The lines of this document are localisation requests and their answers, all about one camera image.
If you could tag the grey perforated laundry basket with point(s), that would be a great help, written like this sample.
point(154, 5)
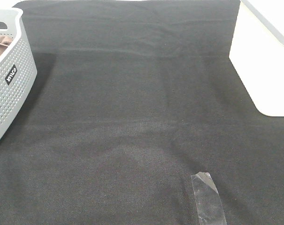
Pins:
point(17, 67)

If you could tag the black table cloth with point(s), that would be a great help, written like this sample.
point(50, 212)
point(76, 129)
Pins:
point(131, 99)

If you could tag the clear adhesive tape strip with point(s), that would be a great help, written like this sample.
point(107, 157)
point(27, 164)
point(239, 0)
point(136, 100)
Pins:
point(208, 203)

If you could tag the white plastic basket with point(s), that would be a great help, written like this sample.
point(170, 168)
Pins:
point(257, 53)

